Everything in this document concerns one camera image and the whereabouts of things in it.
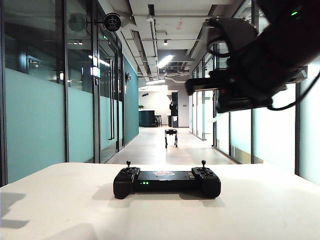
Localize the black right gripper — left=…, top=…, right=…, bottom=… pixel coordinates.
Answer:
left=185, top=65, right=288, bottom=115

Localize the black remote control with joysticks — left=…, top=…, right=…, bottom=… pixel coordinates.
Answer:
left=112, top=159, right=222, bottom=200

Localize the black quadruped robot dog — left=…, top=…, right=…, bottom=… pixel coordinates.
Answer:
left=164, top=128, right=179, bottom=149

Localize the long ceiling light strip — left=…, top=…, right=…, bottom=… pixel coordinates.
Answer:
left=157, top=54, right=174, bottom=68

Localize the dark counter cabinet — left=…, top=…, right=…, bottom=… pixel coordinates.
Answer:
left=138, top=110, right=156, bottom=128

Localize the round black hanging sign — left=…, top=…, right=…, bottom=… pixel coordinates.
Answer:
left=86, top=12, right=122, bottom=32

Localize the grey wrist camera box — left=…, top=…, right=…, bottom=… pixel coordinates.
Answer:
left=216, top=17, right=259, bottom=52

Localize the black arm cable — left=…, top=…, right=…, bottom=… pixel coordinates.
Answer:
left=266, top=73, right=320, bottom=112

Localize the long vertical door handle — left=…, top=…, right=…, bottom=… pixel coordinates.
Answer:
left=107, top=58, right=115, bottom=140

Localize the small wall screen panel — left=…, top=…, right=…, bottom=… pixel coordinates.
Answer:
left=90, top=65, right=101, bottom=79

